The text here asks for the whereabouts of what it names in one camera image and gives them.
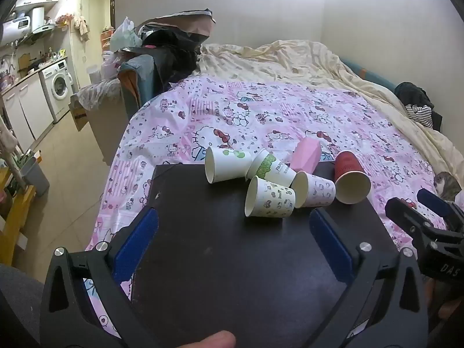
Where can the person's grey trouser leg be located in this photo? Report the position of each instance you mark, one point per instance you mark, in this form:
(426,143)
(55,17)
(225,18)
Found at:
(18,308)

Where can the white cup green leaf print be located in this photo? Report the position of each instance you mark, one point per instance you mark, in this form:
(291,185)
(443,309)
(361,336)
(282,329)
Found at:
(273,168)

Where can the pink box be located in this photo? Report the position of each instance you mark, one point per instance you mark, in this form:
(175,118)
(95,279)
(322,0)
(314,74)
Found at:
(306,156)

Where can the white cup cartoon print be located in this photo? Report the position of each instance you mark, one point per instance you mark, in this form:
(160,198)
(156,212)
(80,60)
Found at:
(270,197)

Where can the white kitchen cabinet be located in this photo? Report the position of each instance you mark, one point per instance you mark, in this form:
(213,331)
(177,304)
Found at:
(27,107)

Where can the cardboard box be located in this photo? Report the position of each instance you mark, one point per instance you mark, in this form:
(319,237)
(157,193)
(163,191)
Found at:
(78,114)

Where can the blue bed frame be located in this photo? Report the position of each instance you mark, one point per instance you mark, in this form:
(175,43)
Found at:
(369,74)

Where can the dark clothes pile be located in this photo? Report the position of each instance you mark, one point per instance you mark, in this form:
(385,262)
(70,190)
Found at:
(415,94)

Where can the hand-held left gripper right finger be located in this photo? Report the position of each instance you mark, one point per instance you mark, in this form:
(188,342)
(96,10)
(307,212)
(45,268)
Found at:
(331,246)

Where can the black tray table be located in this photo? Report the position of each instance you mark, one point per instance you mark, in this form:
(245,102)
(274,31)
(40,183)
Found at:
(224,261)

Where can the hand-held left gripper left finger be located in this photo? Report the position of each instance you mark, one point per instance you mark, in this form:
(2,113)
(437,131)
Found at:
(136,243)

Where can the red paper cup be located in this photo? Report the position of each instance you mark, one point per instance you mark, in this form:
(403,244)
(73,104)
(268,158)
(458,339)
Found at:
(350,174)

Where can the person's left hand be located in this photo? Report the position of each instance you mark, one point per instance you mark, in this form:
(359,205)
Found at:
(214,340)

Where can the white washing machine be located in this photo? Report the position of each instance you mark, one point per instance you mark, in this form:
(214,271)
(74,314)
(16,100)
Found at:
(58,83)

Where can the tabby cat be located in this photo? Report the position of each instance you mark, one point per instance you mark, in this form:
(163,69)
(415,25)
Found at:
(447,186)

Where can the range hood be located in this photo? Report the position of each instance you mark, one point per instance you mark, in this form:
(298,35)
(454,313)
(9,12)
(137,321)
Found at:
(43,29)

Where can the white cup small dark prints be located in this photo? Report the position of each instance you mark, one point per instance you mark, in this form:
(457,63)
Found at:
(317,190)

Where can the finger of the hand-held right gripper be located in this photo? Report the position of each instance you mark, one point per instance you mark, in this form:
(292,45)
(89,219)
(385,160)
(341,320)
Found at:
(406,215)
(437,203)

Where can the white plastic bag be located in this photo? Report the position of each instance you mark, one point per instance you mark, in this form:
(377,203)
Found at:
(125,34)

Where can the yellow wooden stool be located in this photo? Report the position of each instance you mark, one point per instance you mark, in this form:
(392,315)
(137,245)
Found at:
(16,217)

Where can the striped garment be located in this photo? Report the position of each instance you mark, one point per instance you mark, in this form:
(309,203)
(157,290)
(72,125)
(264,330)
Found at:
(420,114)

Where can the white water heater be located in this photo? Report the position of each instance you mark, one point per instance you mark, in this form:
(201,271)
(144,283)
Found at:
(37,20)

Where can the cream duvet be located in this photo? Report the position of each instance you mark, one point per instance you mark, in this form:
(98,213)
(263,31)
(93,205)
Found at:
(290,61)

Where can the grey trash bin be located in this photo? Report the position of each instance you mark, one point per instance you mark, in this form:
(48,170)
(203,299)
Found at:
(34,176)

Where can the pink printed blanket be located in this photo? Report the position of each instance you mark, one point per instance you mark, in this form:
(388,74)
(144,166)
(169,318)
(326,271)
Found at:
(275,116)

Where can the white cup green dots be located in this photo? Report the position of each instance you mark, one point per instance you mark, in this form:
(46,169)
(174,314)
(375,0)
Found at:
(226,165)

